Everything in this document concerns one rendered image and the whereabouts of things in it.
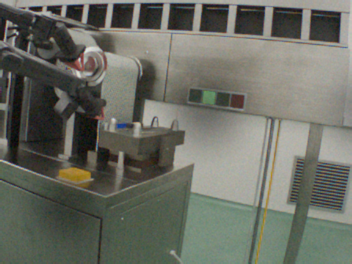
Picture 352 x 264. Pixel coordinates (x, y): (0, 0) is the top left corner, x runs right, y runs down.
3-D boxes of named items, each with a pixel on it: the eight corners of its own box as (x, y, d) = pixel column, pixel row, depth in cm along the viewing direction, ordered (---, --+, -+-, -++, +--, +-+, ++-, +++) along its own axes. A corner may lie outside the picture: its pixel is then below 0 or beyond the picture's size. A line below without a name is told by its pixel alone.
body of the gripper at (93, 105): (100, 117, 121) (90, 107, 115) (78, 113, 126) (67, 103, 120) (108, 101, 124) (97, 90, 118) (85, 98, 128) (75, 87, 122)
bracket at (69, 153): (57, 157, 128) (65, 75, 127) (68, 155, 134) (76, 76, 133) (67, 160, 126) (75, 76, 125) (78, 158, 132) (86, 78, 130)
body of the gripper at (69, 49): (78, 60, 118) (69, 45, 113) (56, 60, 123) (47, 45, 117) (87, 48, 122) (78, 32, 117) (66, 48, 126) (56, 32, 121)
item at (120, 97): (97, 132, 130) (102, 82, 129) (130, 129, 151) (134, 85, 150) (98, 132, 129) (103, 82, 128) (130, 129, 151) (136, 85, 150)
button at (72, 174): (58, 177, 103) (59, 170, 103) (73, 174, 109) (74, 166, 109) (75, 183, 100) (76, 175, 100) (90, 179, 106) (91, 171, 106)
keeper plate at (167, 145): (157, 166, 133) (161, 137, 132) (168, 162, 142) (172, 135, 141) (163, 166, 131) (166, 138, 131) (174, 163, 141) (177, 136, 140)
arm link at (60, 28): (52, 32, 110) (65, 22, 112) (43, 27, 114) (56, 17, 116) (61, 48, 115) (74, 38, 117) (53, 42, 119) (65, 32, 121)
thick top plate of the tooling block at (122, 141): (98, 146, 124) (100, 130, 124) (151, 137, 160) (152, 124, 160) (137, 155, 117) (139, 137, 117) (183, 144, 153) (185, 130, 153)
